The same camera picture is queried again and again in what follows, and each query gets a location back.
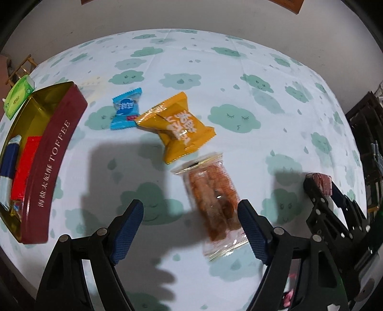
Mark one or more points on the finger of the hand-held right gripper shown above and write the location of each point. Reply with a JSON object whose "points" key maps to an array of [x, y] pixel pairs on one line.
{"points": [[312, 191], [348, 206]]}

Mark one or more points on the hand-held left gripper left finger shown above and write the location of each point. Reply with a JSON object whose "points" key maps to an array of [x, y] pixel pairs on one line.
{"points": [[128, 230]]}

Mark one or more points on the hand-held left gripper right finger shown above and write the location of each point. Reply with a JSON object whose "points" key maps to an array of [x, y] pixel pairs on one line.
{"points": [[252, 230]]}

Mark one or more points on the reddish pink snack packet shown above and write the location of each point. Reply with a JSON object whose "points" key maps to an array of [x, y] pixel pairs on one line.
{"points": [[323, 182]]}

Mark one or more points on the clear packet of brown snacks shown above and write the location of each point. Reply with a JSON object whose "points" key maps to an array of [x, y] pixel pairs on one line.
{"points": [[214, 197]]}

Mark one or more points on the dark red gold tin box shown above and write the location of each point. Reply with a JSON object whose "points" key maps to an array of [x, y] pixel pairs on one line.
{"points": [[54, 155]]}

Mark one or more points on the red snack packet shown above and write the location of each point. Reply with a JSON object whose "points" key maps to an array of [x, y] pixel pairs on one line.
{"points": [[25, 167]]}

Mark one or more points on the orange snack packet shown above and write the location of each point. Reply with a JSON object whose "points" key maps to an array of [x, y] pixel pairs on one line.
{"points": [[176, 125]]}

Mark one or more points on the blue white snack packet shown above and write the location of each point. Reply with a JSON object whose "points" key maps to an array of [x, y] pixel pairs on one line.
{"points": [[9, 161]]}

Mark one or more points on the green tissue pack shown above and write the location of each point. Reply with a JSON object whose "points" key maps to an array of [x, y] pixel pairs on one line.
{"points": [[18, 95]]}

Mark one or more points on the wood framed window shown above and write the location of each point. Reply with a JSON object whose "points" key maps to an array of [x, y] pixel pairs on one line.
{"points": [[291, 4]]}

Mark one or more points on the light wooden chair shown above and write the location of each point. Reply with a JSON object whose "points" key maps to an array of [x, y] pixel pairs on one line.
{"points": [[22, 67]]}

